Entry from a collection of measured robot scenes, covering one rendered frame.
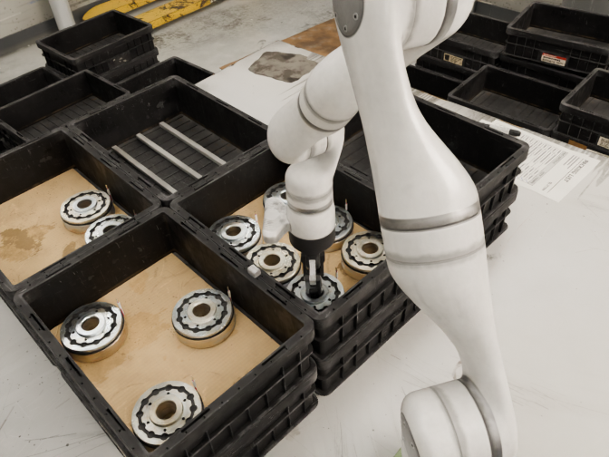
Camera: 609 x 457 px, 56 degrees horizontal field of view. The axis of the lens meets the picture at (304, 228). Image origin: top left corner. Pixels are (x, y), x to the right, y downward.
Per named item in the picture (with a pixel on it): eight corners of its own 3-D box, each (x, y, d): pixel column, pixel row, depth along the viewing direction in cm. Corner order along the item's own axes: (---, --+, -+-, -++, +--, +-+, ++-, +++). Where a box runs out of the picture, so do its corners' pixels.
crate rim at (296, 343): (320, 334, 85) (319, 324, 84) (150, 479, 71) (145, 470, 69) (168, 213, 107) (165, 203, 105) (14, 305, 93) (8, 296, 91)
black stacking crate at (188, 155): (287, 179, 128) (283, 136, 120) (178, 248, 114) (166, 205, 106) (184, 115, 150) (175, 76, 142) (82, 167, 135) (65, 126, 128)
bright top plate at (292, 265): (312, 263, 103) (312, 260, 102) (269, 294, 98) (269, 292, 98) (275, 236, 108) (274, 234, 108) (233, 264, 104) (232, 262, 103)
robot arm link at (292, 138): (255, 131, 80) (277, 87, 67) (309, 112, 83) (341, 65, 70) (276, 176, 79) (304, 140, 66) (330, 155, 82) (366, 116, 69)
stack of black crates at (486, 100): (562, 170, 230) (586, 94, 207) (527, 208, 215) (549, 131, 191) (473, 135, 251) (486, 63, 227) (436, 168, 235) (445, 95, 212)
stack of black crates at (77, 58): (138, 95, 291) (113, 8, 260) (176, 115, 276) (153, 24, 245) (69, 131, 270) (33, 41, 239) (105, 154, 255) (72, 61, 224)
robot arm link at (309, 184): (327, 173, 90) (278, 194, 87) (324, 87, 80) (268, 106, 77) (352, 198, 86) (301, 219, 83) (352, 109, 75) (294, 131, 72)
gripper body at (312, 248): (335, 238, 86) (336, 279, 93) (334, 201, 92) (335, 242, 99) (285, 239, 87) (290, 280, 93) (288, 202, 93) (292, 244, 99)
